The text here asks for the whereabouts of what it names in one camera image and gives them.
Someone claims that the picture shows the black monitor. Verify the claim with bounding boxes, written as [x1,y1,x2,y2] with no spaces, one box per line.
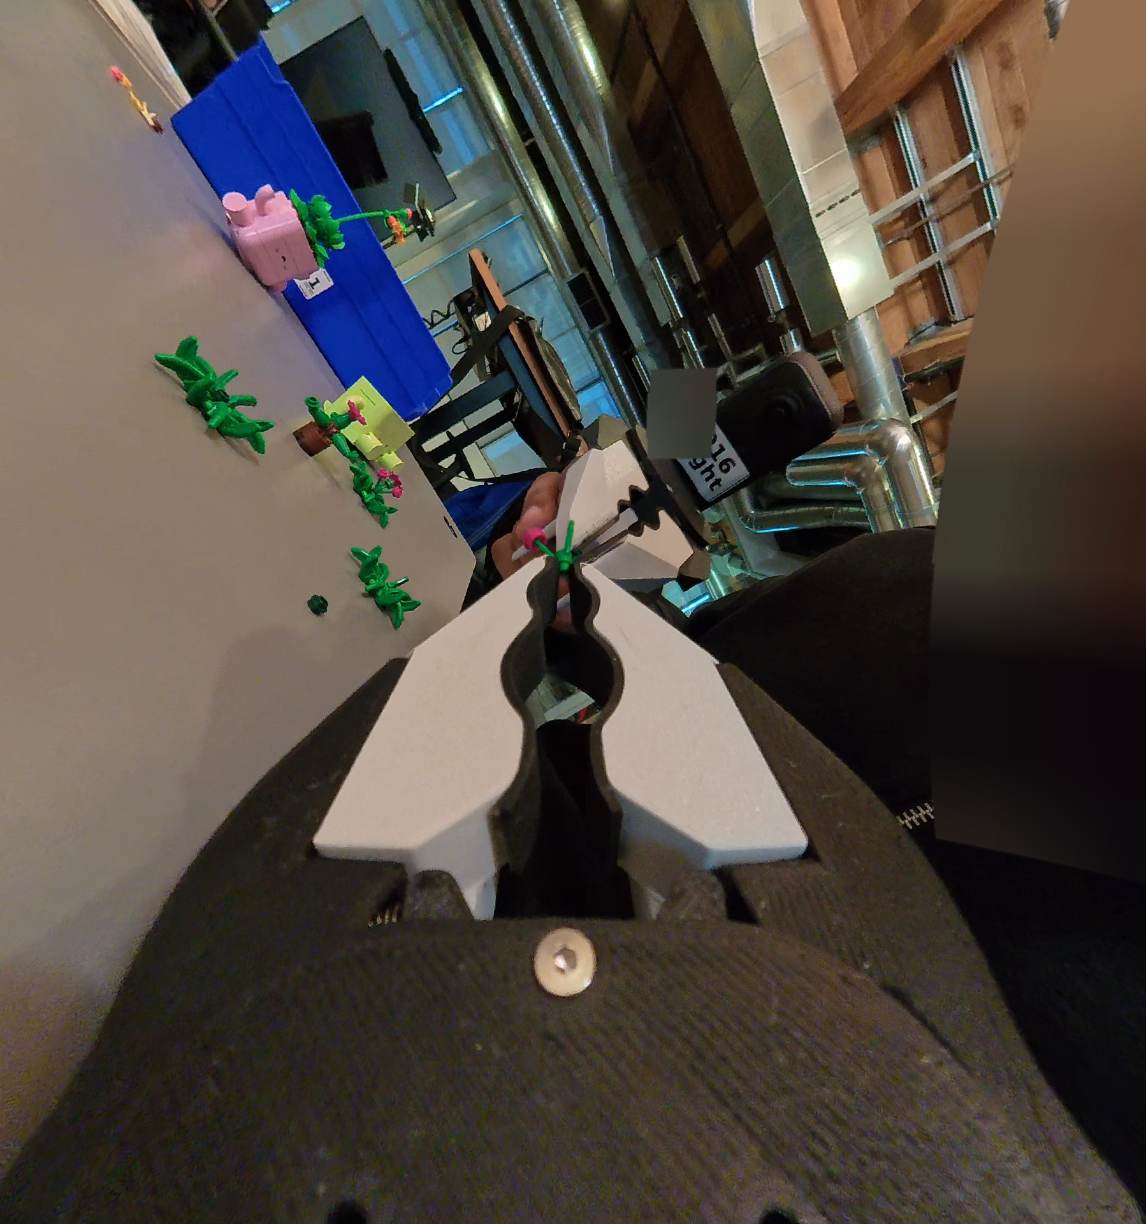
[275,13,460,211]

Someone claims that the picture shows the black standing desk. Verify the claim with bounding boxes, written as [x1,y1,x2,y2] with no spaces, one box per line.
[409,246,593,479]

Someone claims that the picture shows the person's right hand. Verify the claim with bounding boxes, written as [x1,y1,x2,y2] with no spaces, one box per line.
[489,472,586,639]

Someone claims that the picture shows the green toy plant pink flowers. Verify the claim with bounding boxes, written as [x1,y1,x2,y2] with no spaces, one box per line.
[348,457,408,528]

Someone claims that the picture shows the lime toy flower pot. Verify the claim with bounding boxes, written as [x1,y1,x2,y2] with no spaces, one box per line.
[338,374,415,470]

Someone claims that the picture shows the large blue plastic bin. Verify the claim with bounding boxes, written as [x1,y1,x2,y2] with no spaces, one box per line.
[168,32,456,422]

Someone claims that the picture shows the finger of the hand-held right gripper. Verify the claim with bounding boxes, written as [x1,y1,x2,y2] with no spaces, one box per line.
[585,519,697,590]
[554,440,652,552]

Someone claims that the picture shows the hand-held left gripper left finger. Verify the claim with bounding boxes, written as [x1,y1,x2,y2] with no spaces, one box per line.
[313,562,567,920]

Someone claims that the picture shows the green toy leaf cluster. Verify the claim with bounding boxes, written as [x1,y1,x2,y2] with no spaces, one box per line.
[153,333,276,455]
[348,543,422,631]

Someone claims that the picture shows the pink toy flower pot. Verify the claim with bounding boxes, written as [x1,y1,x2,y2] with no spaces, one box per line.
[223,183,440,293]

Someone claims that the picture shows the green toy stem piece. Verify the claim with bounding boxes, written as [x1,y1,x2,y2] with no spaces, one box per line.
[533,520,585,575]

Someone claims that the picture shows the pink toy flower brown base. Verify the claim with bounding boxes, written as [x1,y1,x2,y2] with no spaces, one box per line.
[292,394,370,458]

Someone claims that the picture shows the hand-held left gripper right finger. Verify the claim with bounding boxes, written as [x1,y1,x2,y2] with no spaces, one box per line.
[571,564,811,920]

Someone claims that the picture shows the small yellow toy piece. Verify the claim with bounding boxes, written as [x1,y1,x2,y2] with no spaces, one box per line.
[108,62,165,133]

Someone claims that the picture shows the blue jacket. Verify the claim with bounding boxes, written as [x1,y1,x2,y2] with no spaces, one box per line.
[443,477,537,551]

